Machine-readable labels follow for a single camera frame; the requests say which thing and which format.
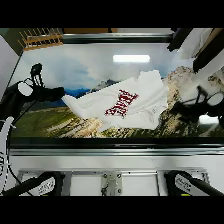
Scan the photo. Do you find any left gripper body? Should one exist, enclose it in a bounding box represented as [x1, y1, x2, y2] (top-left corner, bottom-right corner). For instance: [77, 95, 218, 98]
[38, 85, 66, 103]

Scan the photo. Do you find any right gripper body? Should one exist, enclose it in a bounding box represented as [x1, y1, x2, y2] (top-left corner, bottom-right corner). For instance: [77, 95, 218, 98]
[169, 100, 202, 123]

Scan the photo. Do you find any white T-shirt with red print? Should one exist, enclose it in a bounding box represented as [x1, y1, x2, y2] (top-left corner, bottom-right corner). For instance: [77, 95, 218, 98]
[61, 69, 170, 131]

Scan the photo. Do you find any brown clothes hanger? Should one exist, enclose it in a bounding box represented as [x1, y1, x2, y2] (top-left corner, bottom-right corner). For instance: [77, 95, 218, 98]
[17, 28, 64, 52]

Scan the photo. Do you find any dark brown garment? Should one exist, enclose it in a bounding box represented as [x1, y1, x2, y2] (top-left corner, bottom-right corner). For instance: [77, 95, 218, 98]
[192, 28, 224, 74]

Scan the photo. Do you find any white garment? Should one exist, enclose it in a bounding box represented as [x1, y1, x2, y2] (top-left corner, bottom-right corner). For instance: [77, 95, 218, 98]
[179, 28, 215, 60]

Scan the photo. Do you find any black garment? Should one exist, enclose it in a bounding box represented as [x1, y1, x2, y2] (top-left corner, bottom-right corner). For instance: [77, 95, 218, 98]
[166, 28, 194, 53]

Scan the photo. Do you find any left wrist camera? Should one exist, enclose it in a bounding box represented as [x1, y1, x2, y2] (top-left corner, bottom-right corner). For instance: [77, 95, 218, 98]
[29, 62, 45, 88]

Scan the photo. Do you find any black cable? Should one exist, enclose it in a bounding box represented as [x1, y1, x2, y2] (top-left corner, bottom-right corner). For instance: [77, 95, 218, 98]
[5, 99, 38, 191]

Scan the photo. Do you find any silver frame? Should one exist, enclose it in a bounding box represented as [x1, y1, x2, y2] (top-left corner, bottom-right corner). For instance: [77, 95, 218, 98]
[9, 146, 224, 197]

